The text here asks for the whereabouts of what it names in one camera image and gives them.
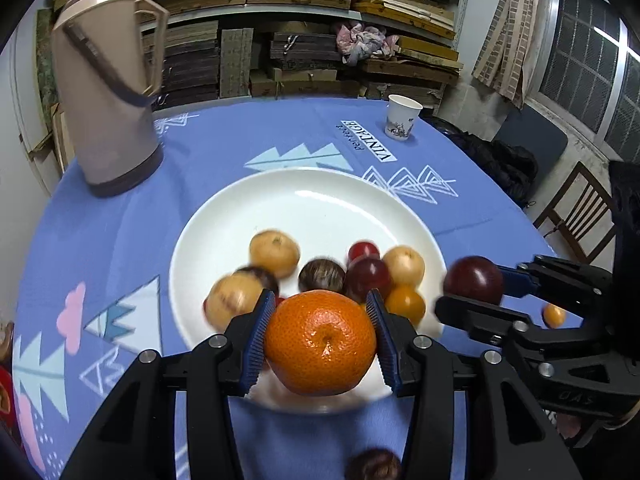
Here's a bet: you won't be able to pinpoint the small orange tomato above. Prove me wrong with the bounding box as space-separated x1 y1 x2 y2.
541 304 566 330

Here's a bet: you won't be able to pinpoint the dark purple plum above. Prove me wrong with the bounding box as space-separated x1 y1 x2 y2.
442 256 504 306

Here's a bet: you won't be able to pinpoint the yellow tomato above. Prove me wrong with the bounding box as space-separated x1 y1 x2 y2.
385 285 426 327

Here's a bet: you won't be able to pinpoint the pale beige fruit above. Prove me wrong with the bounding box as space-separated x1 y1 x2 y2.
382 245 425 287

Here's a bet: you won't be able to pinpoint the dark red plum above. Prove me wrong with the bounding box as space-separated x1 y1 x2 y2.
345 256 394 304

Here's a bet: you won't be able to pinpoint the beige striped melon fruit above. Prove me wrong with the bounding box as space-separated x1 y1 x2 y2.
204 272 262 330

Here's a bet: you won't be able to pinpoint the dark brown mangosteen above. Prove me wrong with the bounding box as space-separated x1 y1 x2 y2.
236 266 280 296
298 258 346 292

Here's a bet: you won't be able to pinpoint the wooden chair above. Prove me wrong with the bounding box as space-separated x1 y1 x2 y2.
534 162 615 264

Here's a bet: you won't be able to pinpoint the red patterned cushion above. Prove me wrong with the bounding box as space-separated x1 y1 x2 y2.
0 322 16 434

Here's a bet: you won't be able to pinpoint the blue patterned tablecloth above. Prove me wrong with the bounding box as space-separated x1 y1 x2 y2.
13 99 550 479

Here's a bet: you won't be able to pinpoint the white oval plate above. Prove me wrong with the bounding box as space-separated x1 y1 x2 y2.
168 167 449 415

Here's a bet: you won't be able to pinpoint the checked curtain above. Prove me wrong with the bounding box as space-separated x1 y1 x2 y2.
472 0 539 108

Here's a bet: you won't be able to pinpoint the white paper cup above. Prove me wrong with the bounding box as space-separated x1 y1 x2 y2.
385 94 423 141

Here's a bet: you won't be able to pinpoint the shelf with stacked boards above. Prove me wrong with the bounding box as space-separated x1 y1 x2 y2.
34 0 476 111

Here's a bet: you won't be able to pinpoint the pink crumpled cloth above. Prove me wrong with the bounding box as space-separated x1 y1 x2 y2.
336 22 399 66

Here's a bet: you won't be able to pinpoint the beige thermos jug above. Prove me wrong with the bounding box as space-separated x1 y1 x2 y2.
51 0 169 197

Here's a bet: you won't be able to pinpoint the window with metal frame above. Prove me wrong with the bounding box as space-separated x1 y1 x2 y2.
534 0 639 164

